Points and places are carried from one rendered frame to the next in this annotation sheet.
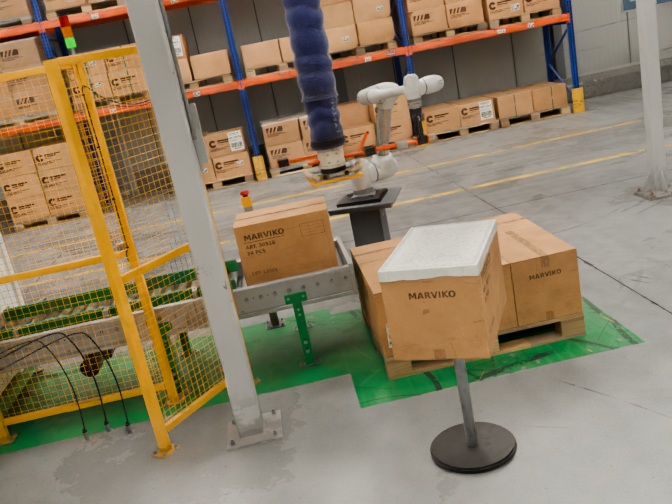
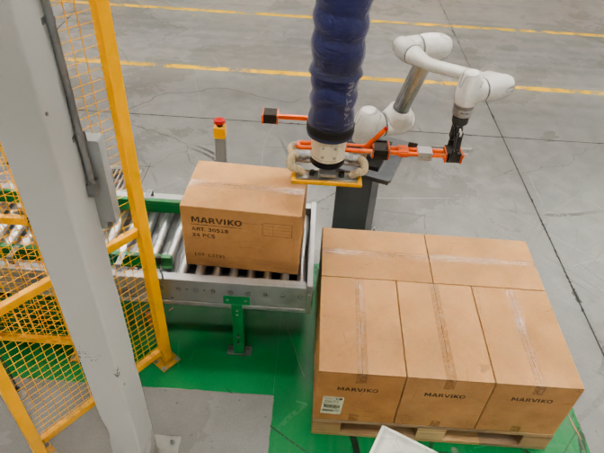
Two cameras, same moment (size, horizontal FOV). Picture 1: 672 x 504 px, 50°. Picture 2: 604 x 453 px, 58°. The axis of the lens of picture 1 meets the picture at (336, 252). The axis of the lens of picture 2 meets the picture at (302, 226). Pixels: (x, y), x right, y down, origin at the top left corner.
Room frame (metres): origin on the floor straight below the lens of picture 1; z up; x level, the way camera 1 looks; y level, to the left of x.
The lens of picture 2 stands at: (2.37, -0.14, 2.61)
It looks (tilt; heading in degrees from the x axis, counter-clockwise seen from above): 40 degrees down; 4
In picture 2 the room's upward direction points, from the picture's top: 4 degrees clockwise
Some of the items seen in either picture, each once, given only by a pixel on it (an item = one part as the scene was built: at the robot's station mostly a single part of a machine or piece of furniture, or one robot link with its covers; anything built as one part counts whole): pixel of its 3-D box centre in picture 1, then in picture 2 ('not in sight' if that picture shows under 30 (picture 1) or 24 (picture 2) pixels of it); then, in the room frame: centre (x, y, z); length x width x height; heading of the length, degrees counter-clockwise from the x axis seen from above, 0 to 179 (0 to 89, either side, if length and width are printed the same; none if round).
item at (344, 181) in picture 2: (336, 176); (326, 175); (4.52, -0.10, 1.11); 0.34 x 0.10 x 0.05; 94
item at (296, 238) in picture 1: (286, 240); (247, 217); (4.58, 0.30, 0.75); 0.60 x 0.40 x 0.40; 91
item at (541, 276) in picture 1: (456, 277); (428, 322); (4.34, -0.73, 0.34); 1.20 x 1.00 x 0.40; 94
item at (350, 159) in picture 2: (333, 168); (327, 157); (4.61, -0.09, 1.15); 0.34 x 0.25 x 0.06; 94
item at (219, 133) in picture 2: (260, 262); (223, 194); (5.06, 0.55, 0.50); 0.07 x 0.07 x 1.00; 4
